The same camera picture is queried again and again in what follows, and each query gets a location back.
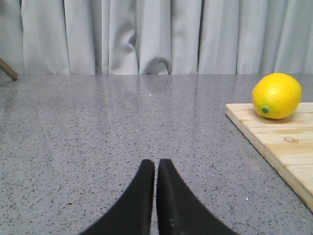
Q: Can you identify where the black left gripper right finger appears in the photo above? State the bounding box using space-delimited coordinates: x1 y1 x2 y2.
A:
156 159 236 235

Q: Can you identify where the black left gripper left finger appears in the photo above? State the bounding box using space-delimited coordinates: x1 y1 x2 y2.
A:
81 160 155 235

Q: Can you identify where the wooden cutting board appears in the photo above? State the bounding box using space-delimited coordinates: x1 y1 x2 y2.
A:
225 102 313 209

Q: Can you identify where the yellow lemon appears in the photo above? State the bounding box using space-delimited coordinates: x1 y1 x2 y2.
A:
252 73 302 119

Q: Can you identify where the wooden stick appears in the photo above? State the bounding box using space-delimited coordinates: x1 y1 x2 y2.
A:
0 58 18 81

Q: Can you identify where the grey curtain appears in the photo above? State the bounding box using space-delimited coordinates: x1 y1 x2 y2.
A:
0 0 313 74

